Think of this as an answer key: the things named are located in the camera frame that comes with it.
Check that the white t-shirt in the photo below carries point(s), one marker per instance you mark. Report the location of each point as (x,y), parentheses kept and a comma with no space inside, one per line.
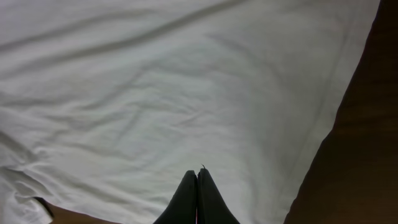
(106,104)

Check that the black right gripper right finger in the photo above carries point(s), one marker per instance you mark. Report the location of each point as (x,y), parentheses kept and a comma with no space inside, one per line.
(211,208)

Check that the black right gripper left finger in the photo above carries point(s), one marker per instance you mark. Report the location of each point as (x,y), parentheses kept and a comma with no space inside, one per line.
(182,208)

